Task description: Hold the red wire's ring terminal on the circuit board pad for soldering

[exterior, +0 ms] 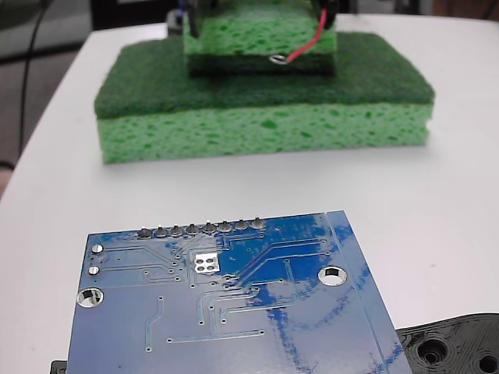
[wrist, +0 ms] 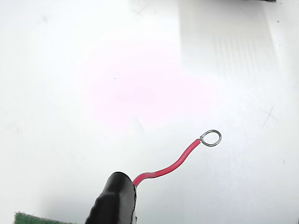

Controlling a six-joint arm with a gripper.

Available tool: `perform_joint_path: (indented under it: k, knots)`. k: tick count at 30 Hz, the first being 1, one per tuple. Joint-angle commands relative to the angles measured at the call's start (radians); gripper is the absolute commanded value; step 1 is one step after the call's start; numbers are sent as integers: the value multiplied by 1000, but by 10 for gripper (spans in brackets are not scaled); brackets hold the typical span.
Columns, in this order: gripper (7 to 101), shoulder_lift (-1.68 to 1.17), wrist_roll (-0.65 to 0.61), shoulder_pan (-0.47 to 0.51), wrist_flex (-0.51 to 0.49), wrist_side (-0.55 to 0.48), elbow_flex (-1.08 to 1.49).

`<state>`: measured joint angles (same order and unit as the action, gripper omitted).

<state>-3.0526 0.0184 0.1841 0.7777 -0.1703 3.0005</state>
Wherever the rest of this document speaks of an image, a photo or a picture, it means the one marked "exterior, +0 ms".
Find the small green scouring sponge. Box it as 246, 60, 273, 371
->
182, 0, 338, 78

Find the red wire with metal loop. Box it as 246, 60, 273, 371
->
268, 8, 329, 65

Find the large green scouring sponge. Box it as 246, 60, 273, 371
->
94, 31, 436, 166

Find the black plastic bracket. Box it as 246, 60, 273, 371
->
49, 311, 499, 374

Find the blue printed circuit board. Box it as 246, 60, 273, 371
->
65, 210, 414, 374

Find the thin black cable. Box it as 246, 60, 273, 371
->
17, 0, 50, 161

